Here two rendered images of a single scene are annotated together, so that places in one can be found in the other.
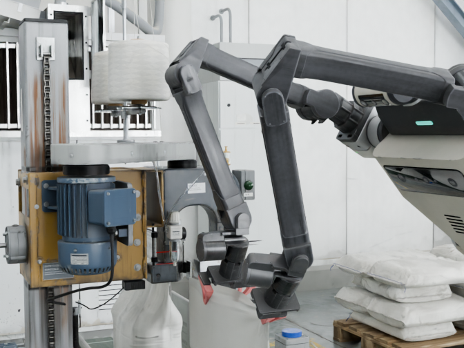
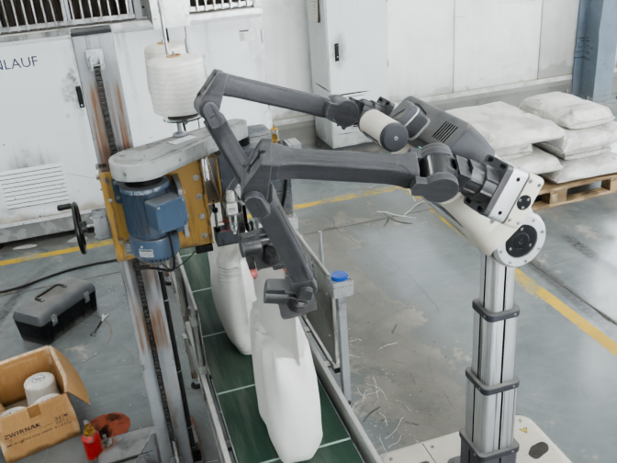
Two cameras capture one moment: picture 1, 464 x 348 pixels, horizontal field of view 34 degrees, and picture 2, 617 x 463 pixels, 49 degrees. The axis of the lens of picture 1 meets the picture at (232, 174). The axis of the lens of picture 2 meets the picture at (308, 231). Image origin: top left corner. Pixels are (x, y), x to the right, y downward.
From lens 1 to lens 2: 0.69 m
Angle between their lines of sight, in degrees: 23
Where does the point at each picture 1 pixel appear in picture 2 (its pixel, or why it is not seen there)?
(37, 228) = (114, 216)
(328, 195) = (435, 35)
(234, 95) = not seen: outside the picture
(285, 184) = (282, 244)
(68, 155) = (122, 175)
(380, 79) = (350, 175)
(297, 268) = (304, 296)
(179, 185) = not seen: hidden behind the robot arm
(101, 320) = not seen: hidden behind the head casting
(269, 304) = (290, 309)
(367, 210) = (474, 47)
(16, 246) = (100, 229)
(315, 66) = (288, 172)
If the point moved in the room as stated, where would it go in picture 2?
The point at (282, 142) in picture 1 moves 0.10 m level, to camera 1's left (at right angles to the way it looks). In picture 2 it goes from (272, 220) to (228, 221)
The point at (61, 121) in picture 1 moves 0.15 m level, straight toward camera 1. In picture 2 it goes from (121, 121) to (116, 135)
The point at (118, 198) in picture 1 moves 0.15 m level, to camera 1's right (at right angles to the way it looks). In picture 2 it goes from (168, 208) to (218, 208)
